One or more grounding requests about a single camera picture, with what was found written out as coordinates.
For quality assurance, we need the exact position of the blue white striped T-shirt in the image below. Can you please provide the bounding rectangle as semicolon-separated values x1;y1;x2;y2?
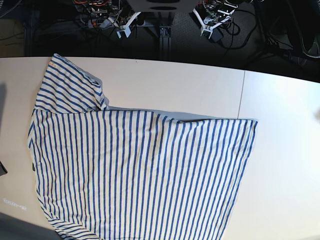
27;54;258;240

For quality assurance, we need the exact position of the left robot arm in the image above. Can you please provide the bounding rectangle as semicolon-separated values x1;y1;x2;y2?
195;0;243;26

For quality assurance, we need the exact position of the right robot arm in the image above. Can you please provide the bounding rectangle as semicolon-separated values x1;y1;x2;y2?
72;0;140;31

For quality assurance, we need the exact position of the black power adapter brick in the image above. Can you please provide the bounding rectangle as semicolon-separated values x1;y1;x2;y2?
211;27;224;43

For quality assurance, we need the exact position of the black object at table edge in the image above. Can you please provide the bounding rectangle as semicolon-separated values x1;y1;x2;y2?
0;162;8;176

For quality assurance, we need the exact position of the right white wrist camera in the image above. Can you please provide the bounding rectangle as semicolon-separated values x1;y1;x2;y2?
116;27;131;39

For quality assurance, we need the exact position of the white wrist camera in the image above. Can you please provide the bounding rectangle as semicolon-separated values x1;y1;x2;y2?
116;27;131;39
200;25;213;39

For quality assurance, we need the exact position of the aluminium frame post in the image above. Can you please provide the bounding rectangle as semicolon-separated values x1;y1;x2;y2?
157;12;174;61

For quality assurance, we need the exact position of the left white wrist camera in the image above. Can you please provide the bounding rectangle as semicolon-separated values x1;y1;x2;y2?
200;25;213;39

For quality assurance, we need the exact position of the black floor cable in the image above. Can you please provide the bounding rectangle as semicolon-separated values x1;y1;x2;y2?
219;14;261;50

